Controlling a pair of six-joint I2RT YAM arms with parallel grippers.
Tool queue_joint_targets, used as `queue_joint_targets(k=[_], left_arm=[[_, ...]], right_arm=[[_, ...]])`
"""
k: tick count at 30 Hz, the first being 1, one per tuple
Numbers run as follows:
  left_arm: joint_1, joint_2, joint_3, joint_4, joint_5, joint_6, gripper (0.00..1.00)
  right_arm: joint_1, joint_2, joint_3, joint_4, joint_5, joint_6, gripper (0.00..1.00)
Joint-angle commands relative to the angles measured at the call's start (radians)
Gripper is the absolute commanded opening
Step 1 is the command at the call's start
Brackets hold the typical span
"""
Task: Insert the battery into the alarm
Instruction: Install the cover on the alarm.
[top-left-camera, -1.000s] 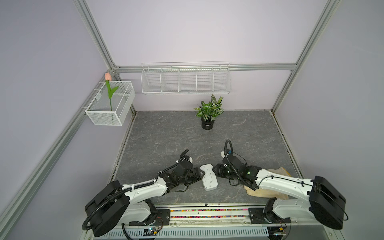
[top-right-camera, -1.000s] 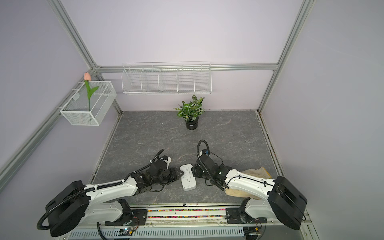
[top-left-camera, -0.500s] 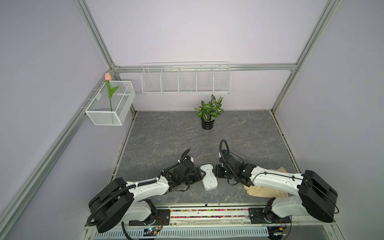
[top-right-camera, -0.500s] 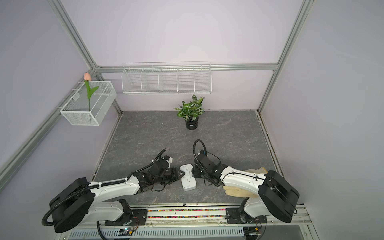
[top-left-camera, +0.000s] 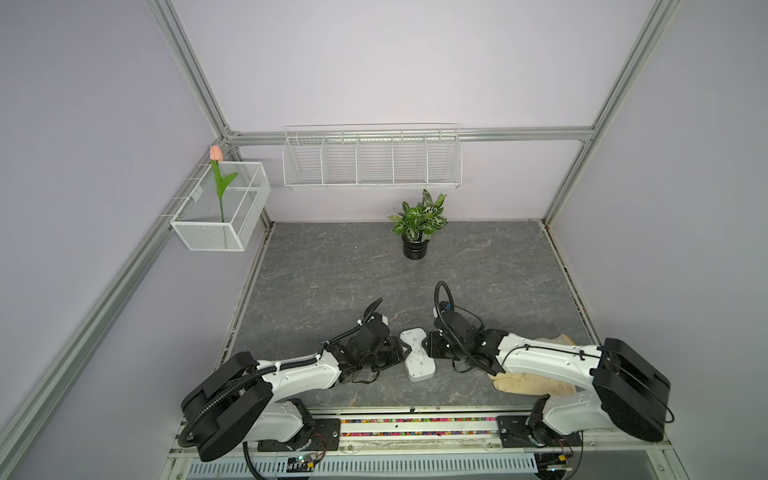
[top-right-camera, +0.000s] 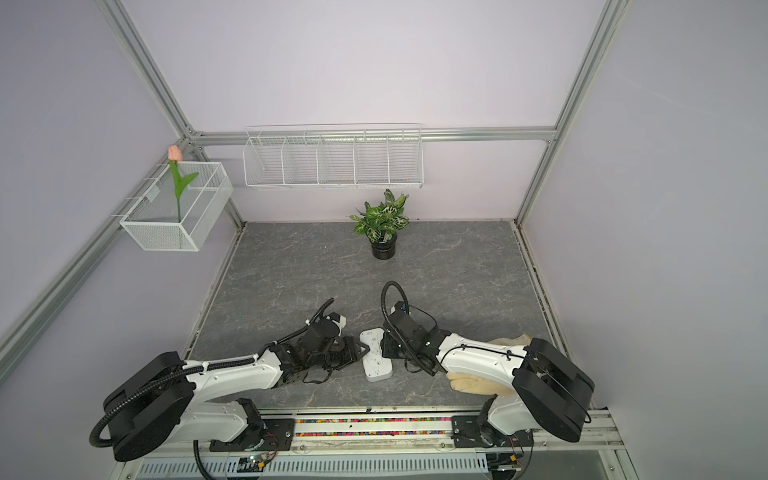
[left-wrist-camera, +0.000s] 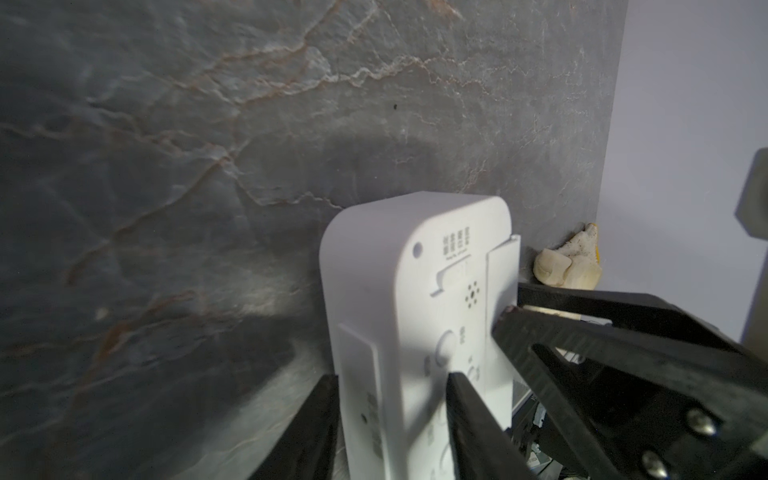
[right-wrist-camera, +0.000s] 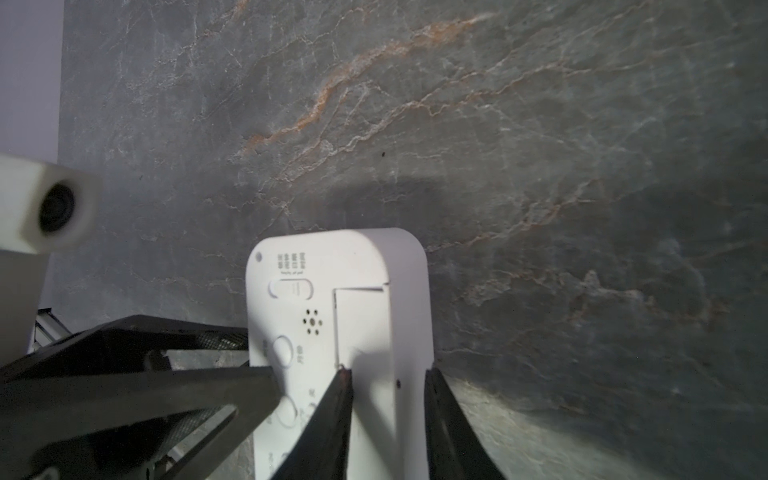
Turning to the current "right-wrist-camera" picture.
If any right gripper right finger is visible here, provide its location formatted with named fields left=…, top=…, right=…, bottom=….
left=424, top=368, right=504, bottom=480

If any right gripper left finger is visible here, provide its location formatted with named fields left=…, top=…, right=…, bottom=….
left=272, top=368, right=354, bottom=480

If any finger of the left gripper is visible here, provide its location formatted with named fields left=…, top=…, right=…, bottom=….
left=1, top=315, right=249, bottom=383
left=1, top=367, right=280, bottom=479

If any white battery cover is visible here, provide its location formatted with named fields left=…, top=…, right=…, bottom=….
left=335, top=289, right=399, bottom=479

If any white alarm device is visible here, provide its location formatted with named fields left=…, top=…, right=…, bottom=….
left=245, top=228, right=434, bottom=479

